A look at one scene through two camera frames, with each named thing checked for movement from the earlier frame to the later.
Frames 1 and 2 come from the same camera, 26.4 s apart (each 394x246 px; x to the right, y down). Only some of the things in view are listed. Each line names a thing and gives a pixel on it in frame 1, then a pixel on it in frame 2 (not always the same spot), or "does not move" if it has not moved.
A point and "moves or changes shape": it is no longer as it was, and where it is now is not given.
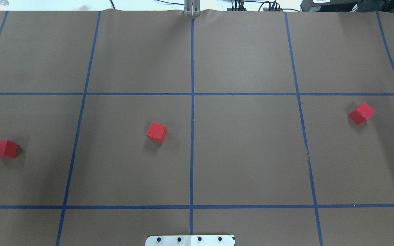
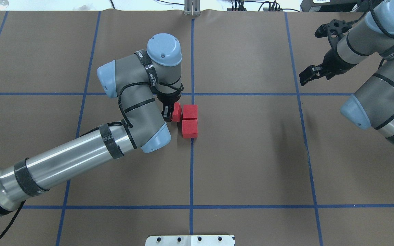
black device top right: (351, 5) does not move
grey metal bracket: (192, 8) does not move
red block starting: (363, 112) moves or changes shape
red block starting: (4, 148) to (176, 113)
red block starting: (157, 133) moves or changes shape
